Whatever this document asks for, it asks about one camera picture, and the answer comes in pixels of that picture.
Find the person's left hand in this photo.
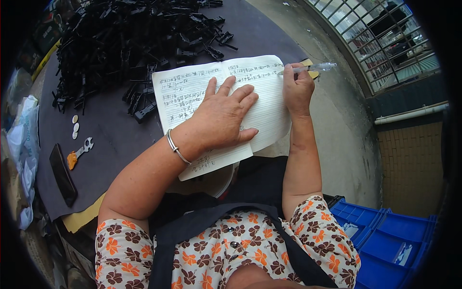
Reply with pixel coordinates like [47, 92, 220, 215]
[187, 76, 260, 156]

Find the person's right hand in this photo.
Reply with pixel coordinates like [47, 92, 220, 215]
[282, 63, 315, 118]

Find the clear plastic ballpoint pen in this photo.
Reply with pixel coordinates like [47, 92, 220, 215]
[277, 62, 338, 76]

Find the lined paper notebook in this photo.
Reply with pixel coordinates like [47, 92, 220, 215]
[152, 55, 292, 182]

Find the white plastic bucket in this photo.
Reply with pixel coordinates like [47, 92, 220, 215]
[166, 163, 235, 199]

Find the metal window grille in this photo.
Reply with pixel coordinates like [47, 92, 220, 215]
[307, 0, 442, 97]

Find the white plastic pipe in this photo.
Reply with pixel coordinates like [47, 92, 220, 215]
[374, 103, 450, 126]

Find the pile of black plastic parts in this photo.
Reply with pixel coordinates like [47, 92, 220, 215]
[51, 0, 239, 124]

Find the person's body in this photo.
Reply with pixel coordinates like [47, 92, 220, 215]
[95, 155, 361, 289]

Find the blue plastic crate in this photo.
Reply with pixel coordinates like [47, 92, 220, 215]
[329, 198, 392, 250]
[355, 211, 438, 289]

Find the black oblong case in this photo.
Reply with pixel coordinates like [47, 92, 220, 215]
[49, 143, 78, 208]

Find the yellow cardboard sheet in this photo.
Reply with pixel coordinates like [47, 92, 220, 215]
[61, 191, 107, 234]

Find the stack of dark cartons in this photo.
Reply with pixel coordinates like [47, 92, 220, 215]
[18, 0, 73, 82]

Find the heap of white plastic bags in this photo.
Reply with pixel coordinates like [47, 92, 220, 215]
[5, 95, 40, 232]

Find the silver bracelet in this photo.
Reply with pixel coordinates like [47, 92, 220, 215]
[166, 129, 193, 165]

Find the silver wrench with orange handle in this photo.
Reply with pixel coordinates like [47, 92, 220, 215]
[67, 137, 94, 171]

